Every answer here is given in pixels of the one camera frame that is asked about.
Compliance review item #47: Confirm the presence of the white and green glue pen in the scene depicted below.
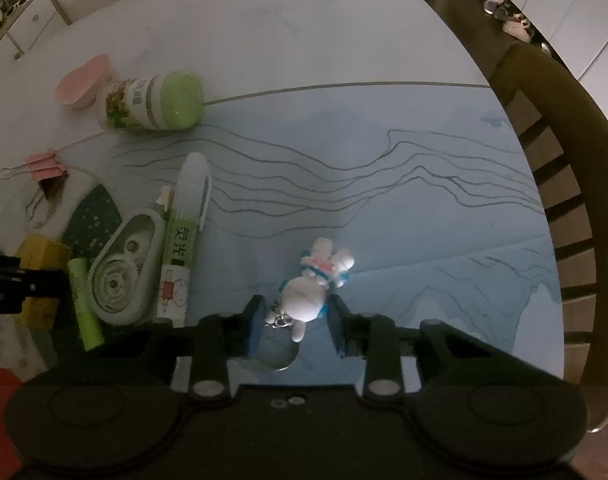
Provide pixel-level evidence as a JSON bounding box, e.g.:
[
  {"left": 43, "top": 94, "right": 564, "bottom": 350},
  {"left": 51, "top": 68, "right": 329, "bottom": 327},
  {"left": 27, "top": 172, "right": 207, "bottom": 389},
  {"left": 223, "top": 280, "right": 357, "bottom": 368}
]
[{"left": 153, "top": 152, "right": 215, "bottom": 323}]

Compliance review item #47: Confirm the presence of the white astronaut keychain toy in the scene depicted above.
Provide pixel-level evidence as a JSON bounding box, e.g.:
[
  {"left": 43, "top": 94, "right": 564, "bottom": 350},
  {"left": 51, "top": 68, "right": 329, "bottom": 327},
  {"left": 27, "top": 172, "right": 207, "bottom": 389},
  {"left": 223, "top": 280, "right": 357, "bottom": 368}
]
[{"left": 256, "top": 237, "right": 357, "bottom": 372}]

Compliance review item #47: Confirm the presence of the pink heart-shaped dish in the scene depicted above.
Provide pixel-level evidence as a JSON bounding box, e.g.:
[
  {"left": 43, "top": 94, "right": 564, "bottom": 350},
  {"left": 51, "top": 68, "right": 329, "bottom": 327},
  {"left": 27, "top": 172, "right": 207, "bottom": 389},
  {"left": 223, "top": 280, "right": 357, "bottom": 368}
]
[{"left": 54, "top": 54, "right": 114, "bottom": 110}]

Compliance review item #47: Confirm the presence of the white sideboard cabinet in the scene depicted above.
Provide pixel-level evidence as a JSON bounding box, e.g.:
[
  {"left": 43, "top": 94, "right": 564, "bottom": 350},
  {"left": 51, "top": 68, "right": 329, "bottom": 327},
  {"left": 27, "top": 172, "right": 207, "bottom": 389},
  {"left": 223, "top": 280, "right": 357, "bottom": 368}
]
[{"left": 454, "top": 0, "right": 608, "bottom": 141}]

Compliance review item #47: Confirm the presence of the small side cabinet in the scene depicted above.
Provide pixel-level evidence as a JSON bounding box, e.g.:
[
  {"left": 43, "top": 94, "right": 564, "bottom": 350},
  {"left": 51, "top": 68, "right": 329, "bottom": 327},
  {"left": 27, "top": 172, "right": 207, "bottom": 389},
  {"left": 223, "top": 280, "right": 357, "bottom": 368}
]
[{"left": 0, "top": 0, "right": 73, "bottom": 65}]

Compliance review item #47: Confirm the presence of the pink slipper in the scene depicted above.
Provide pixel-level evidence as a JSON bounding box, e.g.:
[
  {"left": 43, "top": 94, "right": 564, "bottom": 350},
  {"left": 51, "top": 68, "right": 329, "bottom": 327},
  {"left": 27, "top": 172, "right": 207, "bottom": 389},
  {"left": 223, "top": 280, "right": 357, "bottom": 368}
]
[{"left": 501, "top": 12, "right": 536, "bottom": 44}]

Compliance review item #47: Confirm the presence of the pink binder clip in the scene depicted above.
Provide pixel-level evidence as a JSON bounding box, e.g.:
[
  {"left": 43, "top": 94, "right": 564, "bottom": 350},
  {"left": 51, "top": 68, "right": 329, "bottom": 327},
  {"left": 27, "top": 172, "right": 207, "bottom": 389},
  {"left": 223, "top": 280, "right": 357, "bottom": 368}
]
[{"left": 0, "top": 152, "right": 70, "bottom": 184}]

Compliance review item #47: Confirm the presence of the brown binder clip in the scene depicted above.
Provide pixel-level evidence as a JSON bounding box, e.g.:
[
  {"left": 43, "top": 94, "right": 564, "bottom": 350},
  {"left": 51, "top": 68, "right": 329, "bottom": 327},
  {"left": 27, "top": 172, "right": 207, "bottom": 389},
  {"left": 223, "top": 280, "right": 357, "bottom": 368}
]
[{"left": 26, "top": 176, "right": 68, "bottom": 226}]

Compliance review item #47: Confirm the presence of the jar with green lid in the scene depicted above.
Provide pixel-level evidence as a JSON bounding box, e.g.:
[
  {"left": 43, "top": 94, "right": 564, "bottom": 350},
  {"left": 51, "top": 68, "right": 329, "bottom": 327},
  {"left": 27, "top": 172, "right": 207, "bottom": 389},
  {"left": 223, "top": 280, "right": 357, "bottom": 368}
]
[{"left": 96, "top": 70, "right": 205, "bottom": 133}]

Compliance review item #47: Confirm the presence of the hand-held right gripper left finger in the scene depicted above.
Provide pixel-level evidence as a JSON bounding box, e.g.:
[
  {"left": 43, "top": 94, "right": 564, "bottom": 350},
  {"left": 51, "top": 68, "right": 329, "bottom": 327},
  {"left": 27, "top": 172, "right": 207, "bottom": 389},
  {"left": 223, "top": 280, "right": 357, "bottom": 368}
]
[{"left": 91, "top": 294, "right": 268, "bottom": 406}]

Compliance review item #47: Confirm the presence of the wooden chair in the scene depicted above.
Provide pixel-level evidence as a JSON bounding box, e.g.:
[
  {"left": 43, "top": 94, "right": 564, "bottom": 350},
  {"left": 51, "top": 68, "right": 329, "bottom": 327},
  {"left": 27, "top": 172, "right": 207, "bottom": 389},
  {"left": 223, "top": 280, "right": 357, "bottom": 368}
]
[{"left": 488, "top": 41, "right": 608, "bottom": 435}]

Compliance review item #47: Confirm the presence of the yellow block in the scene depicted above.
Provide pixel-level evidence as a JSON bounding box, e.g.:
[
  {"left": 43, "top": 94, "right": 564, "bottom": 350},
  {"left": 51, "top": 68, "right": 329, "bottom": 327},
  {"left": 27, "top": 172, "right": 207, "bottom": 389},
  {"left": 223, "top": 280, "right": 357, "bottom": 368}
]
[{"left": 15, "top": 236, "right": 73, "bottom": 332}]

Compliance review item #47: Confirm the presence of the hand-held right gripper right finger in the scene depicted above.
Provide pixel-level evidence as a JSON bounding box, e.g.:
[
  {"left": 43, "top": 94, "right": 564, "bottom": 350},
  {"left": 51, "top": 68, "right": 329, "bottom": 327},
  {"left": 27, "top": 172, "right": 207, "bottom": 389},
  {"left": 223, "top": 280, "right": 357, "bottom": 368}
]
[{"left": 328, "top": 294, "right": 522, "bottom": 406}]

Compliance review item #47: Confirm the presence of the grey correction tape dispenser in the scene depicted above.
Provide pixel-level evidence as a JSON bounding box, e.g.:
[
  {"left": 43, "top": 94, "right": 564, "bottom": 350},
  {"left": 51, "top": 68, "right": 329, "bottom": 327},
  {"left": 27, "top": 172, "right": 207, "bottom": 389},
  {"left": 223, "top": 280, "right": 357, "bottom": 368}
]
[{"left": 88, "top": 208, "right": 167, "bottom": 327}]

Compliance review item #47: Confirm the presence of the green highlighter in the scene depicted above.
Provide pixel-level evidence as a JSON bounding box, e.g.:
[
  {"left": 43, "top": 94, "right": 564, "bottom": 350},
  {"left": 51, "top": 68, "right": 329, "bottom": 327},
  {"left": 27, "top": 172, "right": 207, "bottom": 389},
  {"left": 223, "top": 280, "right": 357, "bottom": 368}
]
[{"left": 67, "top": 258, "right": 105, "bottom": 352}]

